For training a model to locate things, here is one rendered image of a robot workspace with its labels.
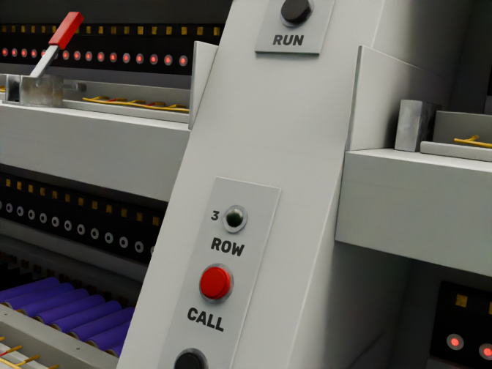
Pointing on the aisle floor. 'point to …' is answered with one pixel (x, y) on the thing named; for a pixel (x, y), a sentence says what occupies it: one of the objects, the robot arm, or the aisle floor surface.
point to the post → (294, 186)
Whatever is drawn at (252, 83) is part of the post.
